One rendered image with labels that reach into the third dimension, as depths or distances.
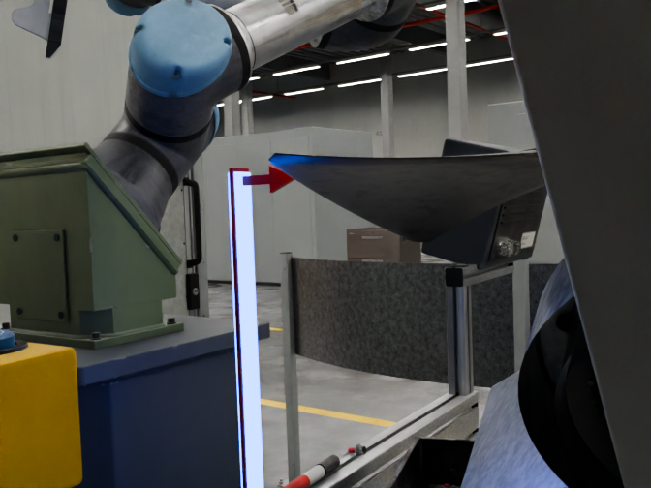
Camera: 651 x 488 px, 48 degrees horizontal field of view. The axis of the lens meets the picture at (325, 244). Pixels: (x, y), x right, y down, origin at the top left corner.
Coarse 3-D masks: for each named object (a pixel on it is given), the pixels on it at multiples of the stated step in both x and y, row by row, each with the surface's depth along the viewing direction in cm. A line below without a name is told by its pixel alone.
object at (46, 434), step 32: (0, 352) 45; (32, 352) 45; (64, 352) 46; (0, 384) 42; (32, 384) 44; (64, 384) 46; (0, 416) 42; (32, 416) 44; (64, 416) 46; (0, 448) 42; (32, 448) 44; (64, 448) 46; (0, 480) 42; (32, 480) 44; (64, 480) 46
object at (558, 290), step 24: (552, 288) 32; (552, 312) 30; (576, 312) 34; (552, 336) 37; (576, 336) 32; (528, 360) 37; (552, 360) 39; (528, 384) 37; (552, 384) 40; (528, 408) 37; (552, 408) 40; (528, 432) 37; (552, 432) 40; (552, 456) 39; (576, 456) 37; (576, 480) 40
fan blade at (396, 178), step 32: (288, 160) 53; (320, 160) 52; (352, 160) 51; (384, 160) 50; (416, 160) 49; (448, 160) 48; (480, 160) 48; (512, 160) 48; (320, 192) 60; (352, 192) 60; (384, 192) 59; (416, 192) 59; (448, 192) 59; (480, 192) 60; (512, 192) 60; (384, 224) 67; (416, 224) 66; (448, 224) 67
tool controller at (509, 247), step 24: (456, 144) 115; (480, 144) 114; (480, 216) 114; (504, 216) 115; (528, 216) 126; (432, 240) 119; (456, 240) 116; (480, 240) 114; (504, 240) 119; (528, 240) 130; (480, 264) 115
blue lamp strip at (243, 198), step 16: (240, 176) 66; (240, 192) 66; (240, 208) 66; (240, 224) 66; (240, 240) 66; (240, 256) 66; (240, 272) 66; (240, 288) 66; (240, 304) 66; (240, 320) 66; (256, 320) 68; (256, 336) 68; (256, 352) 68; (256, 368) 68; (256, 384) 68; (256, 400) 68; (256, 416) 68; (256, 432) 68; (256, 448) 68; (256, 464) 68; (256, 480) 68
